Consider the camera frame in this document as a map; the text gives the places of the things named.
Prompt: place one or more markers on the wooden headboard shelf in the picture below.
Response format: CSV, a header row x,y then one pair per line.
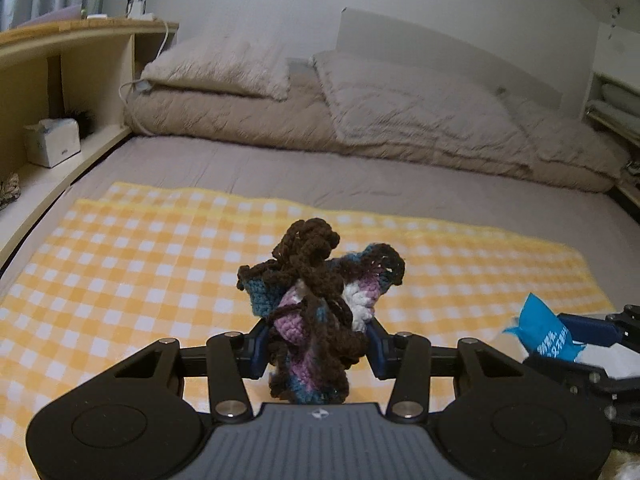
x,y
100,60

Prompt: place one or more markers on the purple paper sheet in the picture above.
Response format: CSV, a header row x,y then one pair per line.
x,y
55,16

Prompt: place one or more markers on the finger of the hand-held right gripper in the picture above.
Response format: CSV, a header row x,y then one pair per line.
x,y
595,327
560,367

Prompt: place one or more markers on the large quilted beige pillow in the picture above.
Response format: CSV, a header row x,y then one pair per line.
x,y
410,105

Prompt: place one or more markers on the blue snack packet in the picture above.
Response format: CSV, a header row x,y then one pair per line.
x,y
545,330

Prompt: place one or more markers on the beige duvet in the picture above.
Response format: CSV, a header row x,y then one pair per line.
x,y
225,115

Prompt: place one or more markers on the folded pale bedding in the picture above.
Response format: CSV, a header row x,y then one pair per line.
x,y
617,102

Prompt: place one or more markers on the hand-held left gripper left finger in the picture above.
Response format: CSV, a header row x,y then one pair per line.
x,y
257,346

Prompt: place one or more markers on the brown crocheted yarn piece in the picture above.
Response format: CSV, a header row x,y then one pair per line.
x,y
310,280

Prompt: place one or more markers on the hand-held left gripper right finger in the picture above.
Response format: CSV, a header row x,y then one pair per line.
x,y
377,351

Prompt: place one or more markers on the flat beige pillow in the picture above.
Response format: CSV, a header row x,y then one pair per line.
x,y
570,145

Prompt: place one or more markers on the yellow checkered blanket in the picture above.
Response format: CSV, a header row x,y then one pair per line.
x,y
150,260

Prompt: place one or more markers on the white tissue box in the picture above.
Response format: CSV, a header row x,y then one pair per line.
x,y
52,142

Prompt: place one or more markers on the white closet shelf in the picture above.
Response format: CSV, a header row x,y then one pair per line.
x,y
595,95

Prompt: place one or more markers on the small fluffy beige pillow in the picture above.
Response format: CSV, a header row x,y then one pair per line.
x,y
220,67

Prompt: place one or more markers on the dark fuzzy item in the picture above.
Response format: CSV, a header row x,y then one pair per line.
x,y
80,120

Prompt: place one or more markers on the grey bed sheet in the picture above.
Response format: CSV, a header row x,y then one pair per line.
x,y
300,170

